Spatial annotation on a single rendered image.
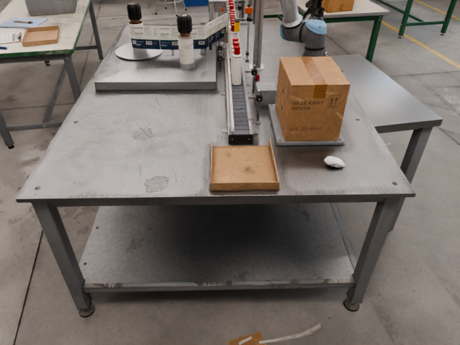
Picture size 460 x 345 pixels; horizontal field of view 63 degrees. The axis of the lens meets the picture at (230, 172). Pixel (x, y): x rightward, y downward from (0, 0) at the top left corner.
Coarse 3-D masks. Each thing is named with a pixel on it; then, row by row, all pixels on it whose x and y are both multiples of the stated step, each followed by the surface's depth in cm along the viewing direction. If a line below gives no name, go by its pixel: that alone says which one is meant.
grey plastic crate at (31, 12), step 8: (32, 0) 324; (40, 0) 326; (48, 0) 327; (56, 0) 329; (64, 0) 331; (72, 0) 332; (32, 8) 328; (40, 8) 330; (48, 8) 331; (56, 8) 333; (64, 8) 334; (72, 8) 336
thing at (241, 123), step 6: (228, 78) 212; (234, 90) 200; (240, 90) 200; (234, 96) 195; (240, 96) 195; (234, 102) 190; (240, 102) 190; (234, 108) 184; (240, 108) 184; (234, 114) 180; (240, 114) 180; (246, 114) 180; (234, 120) 175; (240, 120) 175; (246, 120) 175; (234, 126) 171; (240, 126) 171; (246, 126) 171; (234, 132) 167; (240, 132) 167; (246, 132) 167
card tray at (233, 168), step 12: (216, 156) 161; (228, 156) 161; (240, 156) 161; (252, 156) 161; (264, 156) 161; (216, 168) 154; (228, 168) 154; (240, 168) 154; (252, 168) 154; (264, 168) 154; (276, 168) 148; (216, 180) 148; (228, 180) 148; (240, 180) 148; (252, 180) 148; (264, 180) 148; (276, 180) 148
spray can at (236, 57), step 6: (234, 48) 193; (234, 54) 195; (240, 54) 196; (234, 60) 196; (240, 60) 196; (234, 66) 198; (240, 66) 199; (234, 72) 200; (240, 72) 200; (234, 78) 202; (240, 78) 203; (234, 84) 204; (240, 84) 205
